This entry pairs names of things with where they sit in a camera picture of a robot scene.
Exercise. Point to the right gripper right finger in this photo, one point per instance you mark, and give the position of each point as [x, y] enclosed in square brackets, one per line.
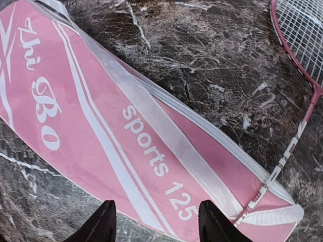
[215, 226]

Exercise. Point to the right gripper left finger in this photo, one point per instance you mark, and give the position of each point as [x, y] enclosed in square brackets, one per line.
[101, 226]

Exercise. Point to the pink racket bag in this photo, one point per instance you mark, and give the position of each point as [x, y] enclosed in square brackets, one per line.
[112, 131]

